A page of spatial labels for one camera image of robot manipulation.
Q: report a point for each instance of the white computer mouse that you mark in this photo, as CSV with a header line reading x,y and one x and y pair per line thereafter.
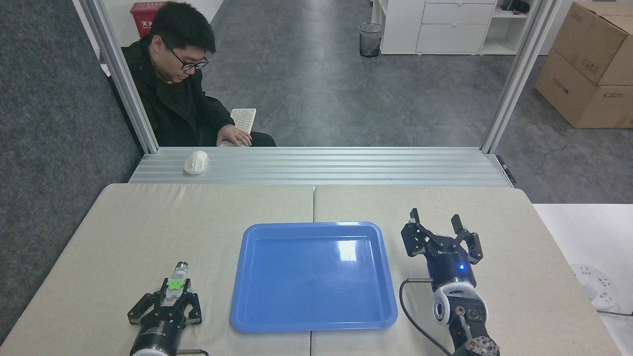
x,y
195,162

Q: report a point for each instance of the white round socket hub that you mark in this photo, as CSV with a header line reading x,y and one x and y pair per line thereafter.
x,y
596,287

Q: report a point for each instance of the black rail end bracket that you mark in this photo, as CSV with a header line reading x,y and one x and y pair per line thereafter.
x,y
507,169

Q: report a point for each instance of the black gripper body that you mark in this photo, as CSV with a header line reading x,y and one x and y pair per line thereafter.
x,y
447,267
158,331

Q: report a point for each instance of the red bin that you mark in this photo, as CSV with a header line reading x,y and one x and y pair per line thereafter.
x,y
141,17

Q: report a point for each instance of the large cardboard box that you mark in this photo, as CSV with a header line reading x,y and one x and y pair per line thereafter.
x,y
573,99

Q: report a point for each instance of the silver aluminium post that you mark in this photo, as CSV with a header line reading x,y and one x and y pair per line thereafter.
x,y
514,84
123,79

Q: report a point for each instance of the small cardboard box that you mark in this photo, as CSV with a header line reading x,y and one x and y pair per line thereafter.
x,y
593,39

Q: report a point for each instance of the white keyboard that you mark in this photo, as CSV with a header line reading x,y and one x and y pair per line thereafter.
x,y
243,118

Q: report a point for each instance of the grey mesh waste bin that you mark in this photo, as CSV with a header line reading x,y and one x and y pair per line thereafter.
x,y
371,42

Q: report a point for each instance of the person's hand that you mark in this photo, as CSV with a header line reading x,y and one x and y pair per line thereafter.
x,y
233,134

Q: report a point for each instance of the ribbed aluminium rail platform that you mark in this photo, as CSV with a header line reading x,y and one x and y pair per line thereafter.
x,y
321,168

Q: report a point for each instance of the white green switch part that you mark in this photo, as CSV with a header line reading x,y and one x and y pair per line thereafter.
x,y
176,284

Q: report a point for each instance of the white drawer cabinet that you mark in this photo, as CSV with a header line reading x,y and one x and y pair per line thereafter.
x,y
445,29

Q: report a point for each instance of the person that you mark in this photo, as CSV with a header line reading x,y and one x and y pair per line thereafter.
x,y
173,104

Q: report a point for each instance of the blue plastic tray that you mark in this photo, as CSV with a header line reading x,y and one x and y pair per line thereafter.
x,y
316,282

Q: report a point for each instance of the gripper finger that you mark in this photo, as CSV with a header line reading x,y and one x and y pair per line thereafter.
x,y
141,309
194,309
473,247
410,240

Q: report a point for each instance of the small black device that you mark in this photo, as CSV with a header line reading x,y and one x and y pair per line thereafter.
x,y
518,6

